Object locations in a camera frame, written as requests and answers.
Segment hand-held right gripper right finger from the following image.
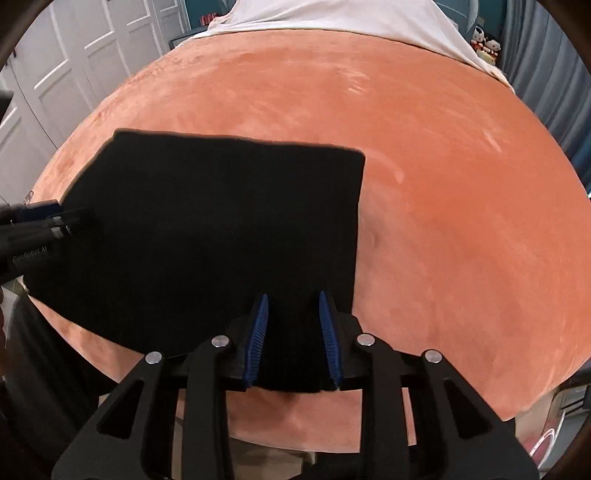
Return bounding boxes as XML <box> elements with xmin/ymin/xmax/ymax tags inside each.
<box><xmin>318</xmin><ymin>291</ymin><xmax>541</xmax><ymax>480</ymax></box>

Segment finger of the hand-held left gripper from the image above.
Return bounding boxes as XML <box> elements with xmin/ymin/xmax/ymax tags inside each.
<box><xmin>34</xmin><ymin>208</ymin><xmax>97</xmax><ymax>241</ymax></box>
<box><xmin>0</xmin><ymin>199</ymin><xmax>62</xmax><ymax>226</ymax></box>

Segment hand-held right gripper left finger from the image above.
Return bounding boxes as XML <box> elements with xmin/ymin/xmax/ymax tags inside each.
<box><xmin>51</xmin><ymin>293</ymin><xmax>271</xmax><ymax>480</ymax></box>

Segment black pants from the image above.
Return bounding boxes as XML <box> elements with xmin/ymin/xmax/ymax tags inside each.
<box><xmin>22</xmin><ymin>128</ymin><xmax>366</xmax><ymax>394</ymax></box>

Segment person's dark clothed leg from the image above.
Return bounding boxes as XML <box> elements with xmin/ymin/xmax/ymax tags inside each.
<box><xmin>0</xmin><ymin>286</ymin><xmax>153</xmax><ymax>480</ymax></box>

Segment white wardrobe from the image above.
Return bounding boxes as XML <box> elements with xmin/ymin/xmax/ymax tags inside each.
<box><xmin>0</xmin><ymin>0</ymin><xmax>190</xmax><ymax>204</ymax></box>

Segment orange fleece blanket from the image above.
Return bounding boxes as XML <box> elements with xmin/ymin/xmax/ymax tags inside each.
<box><xmin>25</xmin><ymin>28</ymin><xmax>589</xmax><ymax>455</ymax></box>

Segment blue nightstand with drawer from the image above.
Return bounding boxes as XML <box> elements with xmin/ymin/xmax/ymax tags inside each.
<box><xmin>168</xmin><ymin>28</ymin><xmax>208</xmax><ymax>49</ymax></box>

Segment white blanket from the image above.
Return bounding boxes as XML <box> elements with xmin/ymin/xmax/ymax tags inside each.
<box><xmin>205</xmin><ymin>0</ymin><xmax>515</xmax><ymax>93</ymax></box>

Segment grey curtain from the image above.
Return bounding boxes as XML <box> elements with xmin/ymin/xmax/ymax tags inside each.
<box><xmin>501</xmin><ymin>0</ymin><xmax>591</xmax><ymax>195</ymax></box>

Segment blue padded headboard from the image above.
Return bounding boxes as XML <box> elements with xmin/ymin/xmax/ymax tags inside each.
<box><xmin>434</xmin><ymin>0</ymin><xmax>481</xmax><ymax>33</ymax></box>

